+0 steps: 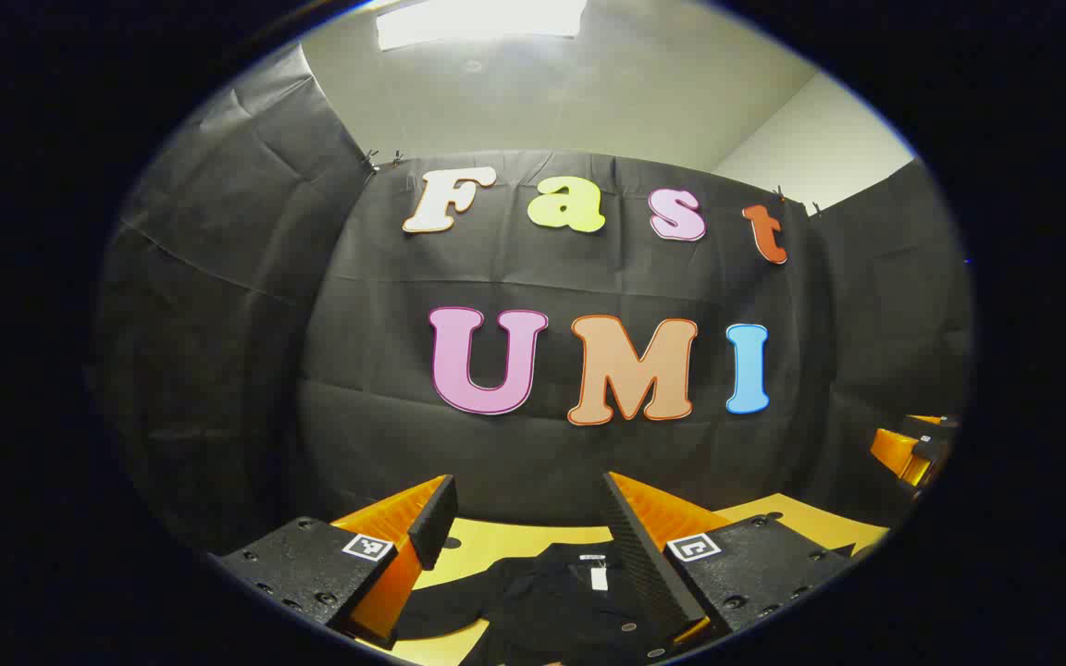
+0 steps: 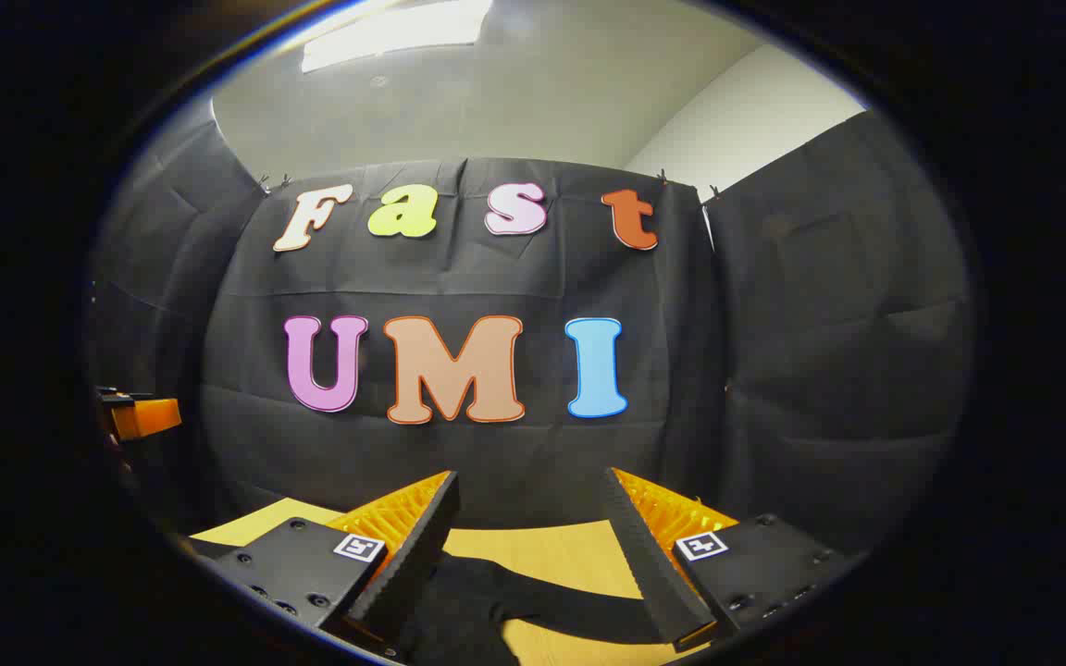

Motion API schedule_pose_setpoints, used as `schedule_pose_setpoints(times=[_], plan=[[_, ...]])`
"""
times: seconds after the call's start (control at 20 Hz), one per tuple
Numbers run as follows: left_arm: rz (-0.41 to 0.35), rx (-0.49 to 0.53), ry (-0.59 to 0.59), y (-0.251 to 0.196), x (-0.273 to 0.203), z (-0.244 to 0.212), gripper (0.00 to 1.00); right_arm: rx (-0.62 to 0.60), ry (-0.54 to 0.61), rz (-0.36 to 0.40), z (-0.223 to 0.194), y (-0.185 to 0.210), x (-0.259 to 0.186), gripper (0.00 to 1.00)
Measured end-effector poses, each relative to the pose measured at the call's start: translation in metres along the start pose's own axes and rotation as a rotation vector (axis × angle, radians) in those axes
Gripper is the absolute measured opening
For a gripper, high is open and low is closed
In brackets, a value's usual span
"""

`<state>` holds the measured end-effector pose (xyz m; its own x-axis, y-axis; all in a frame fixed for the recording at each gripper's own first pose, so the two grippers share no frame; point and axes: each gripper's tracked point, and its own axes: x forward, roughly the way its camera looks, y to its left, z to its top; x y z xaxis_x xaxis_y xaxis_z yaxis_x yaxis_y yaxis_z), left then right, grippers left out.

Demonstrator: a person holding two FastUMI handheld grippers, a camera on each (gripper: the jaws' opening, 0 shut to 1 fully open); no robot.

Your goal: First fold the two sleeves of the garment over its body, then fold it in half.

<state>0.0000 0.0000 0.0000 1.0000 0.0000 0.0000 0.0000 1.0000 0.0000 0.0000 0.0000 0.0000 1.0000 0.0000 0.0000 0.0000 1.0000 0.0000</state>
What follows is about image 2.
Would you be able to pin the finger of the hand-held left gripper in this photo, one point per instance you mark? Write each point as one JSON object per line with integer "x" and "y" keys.
{"x": 149, "y": 418}

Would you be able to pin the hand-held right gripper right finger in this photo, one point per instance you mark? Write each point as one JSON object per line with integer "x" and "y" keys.
{"x": 653, "y": 573}

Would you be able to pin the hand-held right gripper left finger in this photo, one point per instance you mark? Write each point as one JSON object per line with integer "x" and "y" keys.
{"x": 413, "y": 564}

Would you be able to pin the black shirt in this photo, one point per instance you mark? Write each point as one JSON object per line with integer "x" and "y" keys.
{"x": 468, "y": 601}

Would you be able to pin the ceiling light panel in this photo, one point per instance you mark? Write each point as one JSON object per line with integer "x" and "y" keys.
{"x": 385, "y": 32}

